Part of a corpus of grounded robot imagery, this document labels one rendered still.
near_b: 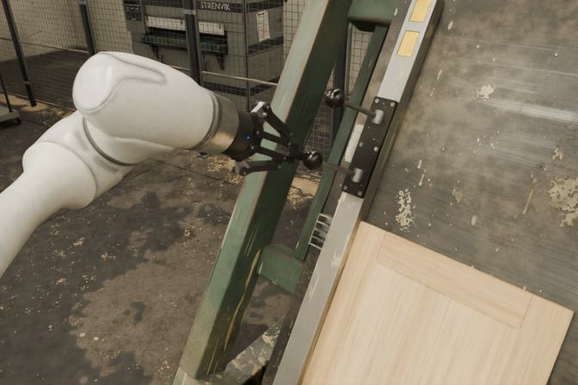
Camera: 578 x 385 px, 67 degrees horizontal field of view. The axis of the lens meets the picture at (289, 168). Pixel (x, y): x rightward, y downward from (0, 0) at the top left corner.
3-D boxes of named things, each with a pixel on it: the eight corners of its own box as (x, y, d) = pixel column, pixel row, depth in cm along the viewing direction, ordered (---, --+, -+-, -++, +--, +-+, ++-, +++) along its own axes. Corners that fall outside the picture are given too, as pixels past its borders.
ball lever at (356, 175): (353, 184, 88) (296, 164, 82) (359, 166, 88) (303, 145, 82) (364, 188, 84) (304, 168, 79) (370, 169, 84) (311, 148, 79)
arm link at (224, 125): (161, 139, 64) (192, 148, 69) (201, 157, 59) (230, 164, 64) (181, 81, 64) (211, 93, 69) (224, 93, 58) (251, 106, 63)
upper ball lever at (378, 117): (374, 127, 87) (317, 104, 82) (380, 109, 87) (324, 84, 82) (385, 129, 84) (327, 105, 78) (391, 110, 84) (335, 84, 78)
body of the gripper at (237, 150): (212, 95, 68) (249, 112, 75) (194, 147, 68) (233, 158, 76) (246, 106, 64) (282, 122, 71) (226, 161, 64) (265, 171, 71)
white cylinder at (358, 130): (359, 125, 93) (347, 161, 93) (353, 122, 90) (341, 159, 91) (372, 129, 91) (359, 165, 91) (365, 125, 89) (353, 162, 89)
